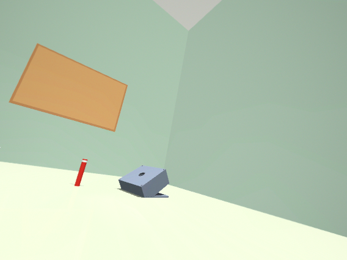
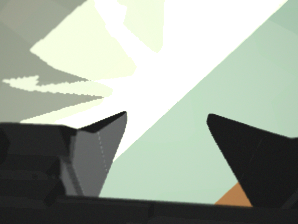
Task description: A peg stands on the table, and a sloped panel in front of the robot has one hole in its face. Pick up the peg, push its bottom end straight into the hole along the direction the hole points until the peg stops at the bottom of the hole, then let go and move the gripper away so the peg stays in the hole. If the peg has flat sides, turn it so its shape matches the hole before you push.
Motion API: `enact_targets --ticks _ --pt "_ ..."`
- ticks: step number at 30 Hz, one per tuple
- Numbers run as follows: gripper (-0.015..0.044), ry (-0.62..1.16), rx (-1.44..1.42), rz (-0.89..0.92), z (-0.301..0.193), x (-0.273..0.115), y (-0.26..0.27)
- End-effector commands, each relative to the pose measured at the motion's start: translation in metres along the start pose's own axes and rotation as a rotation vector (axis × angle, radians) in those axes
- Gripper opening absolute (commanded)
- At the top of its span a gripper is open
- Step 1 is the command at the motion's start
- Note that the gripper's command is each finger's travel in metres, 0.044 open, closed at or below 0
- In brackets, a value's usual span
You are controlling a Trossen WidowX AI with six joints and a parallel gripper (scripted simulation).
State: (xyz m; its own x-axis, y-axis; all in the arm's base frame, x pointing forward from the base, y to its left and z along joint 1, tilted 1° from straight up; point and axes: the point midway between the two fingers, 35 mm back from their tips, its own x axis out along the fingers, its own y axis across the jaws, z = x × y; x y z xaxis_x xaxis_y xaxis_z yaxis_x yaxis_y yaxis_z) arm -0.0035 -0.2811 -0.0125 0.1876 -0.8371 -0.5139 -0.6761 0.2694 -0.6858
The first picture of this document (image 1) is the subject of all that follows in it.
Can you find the grey sloped panel with hole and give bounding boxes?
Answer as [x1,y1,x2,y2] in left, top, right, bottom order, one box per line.
[118,165,169,198]

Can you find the red peg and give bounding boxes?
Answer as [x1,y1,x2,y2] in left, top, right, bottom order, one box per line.
[74,159,87,186]

